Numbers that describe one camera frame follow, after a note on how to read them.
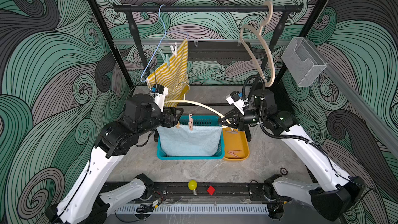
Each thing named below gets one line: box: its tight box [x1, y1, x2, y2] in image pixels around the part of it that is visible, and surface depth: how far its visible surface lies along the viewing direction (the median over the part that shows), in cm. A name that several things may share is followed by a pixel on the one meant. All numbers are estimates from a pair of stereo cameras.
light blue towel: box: [156, 125, 223, 157], surface depth 76 cm
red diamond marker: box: [206, 185, 216, 196], surface depth 74 cm
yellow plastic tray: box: [222, 127, 250, 161], surface depth 89 cm
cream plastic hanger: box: [164, 94, 225, 118], surface depth 61 cm
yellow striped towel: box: [146, 38, 191, 108], surface depth 73 cm
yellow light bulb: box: [188, 178, 198, 196], surface depth 75 cm
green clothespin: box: [159, 49, 169, 66], surface depth 66 cm
